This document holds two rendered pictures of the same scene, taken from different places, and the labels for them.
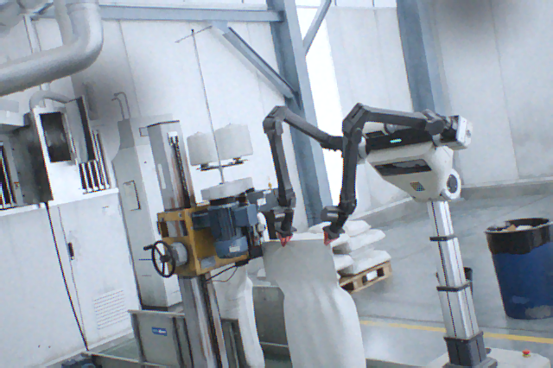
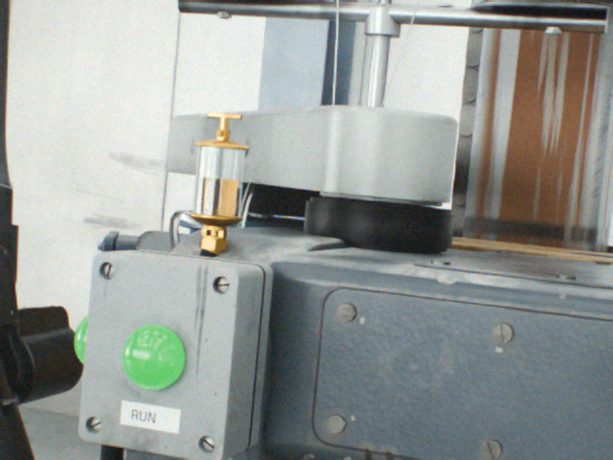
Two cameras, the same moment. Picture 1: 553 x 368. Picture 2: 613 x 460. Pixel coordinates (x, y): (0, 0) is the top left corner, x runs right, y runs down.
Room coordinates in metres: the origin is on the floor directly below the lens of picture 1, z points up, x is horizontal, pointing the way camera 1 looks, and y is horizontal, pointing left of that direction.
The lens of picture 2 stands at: (3.91, -0.21, 1.38)
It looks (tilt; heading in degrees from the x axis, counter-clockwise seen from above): 3 degrees down; 152
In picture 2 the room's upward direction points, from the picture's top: 5 degrees clockwise
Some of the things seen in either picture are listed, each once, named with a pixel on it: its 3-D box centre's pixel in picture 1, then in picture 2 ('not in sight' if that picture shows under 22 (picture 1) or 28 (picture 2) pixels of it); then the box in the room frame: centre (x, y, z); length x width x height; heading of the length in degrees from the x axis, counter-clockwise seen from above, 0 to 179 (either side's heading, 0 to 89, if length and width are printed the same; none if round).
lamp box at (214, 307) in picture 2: not in sight; (176, 351); (3.37, 0.01, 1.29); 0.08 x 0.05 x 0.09; 44
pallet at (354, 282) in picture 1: (326, 282); not in sight; (6.47, -0.30, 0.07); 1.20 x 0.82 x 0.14; 136
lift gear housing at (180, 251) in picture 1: (175, 254); not in sight; (2.95, 0.54, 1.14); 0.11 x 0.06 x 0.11; 44
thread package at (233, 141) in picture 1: (233, 142); not in sight; (3.00, 0.17, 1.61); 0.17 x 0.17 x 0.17
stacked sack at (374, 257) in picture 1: (358, 263); not in sight; (6.54, -0.67, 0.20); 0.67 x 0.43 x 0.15; 134
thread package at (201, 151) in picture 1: (200, 149); not in sight; (3.19, 0.35, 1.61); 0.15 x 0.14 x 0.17; 44
